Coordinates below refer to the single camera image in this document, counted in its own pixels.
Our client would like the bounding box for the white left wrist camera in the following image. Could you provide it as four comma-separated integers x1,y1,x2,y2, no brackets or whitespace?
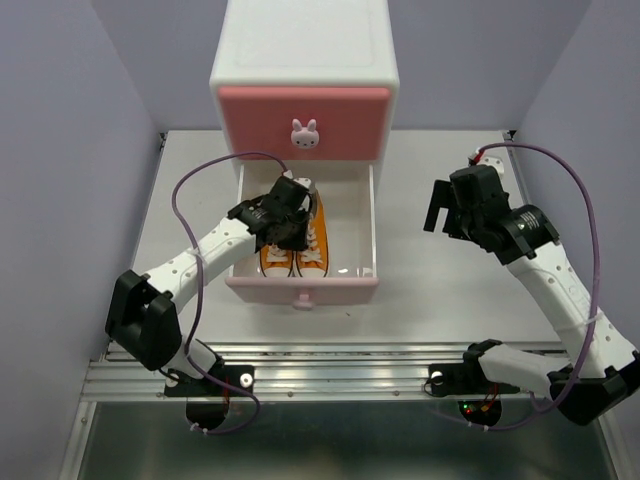
293,177,316,195

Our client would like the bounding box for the white plastic shoe cabinet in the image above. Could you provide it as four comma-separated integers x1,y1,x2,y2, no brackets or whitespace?
209,0,401,176

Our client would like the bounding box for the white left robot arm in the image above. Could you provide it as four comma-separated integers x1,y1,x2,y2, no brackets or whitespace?
105,174,316,397

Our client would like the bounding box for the light pink drawer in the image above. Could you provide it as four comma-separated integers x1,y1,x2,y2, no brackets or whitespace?
226,161,379,310

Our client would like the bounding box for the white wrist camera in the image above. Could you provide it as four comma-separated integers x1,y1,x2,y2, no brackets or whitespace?
469,152,505,179
293,177,316,195

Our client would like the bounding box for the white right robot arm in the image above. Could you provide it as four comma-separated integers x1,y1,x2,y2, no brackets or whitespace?
423,165,639,426

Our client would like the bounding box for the pink bunny knob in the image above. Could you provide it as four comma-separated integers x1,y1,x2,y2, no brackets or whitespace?
292,291,315,311
290,118,320,149

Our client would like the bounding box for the orange sneaker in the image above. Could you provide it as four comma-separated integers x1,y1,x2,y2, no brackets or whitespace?
259,245,294,278
295,194,329,278

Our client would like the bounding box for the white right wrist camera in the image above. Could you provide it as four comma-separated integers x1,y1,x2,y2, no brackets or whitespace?
469,152,505,179

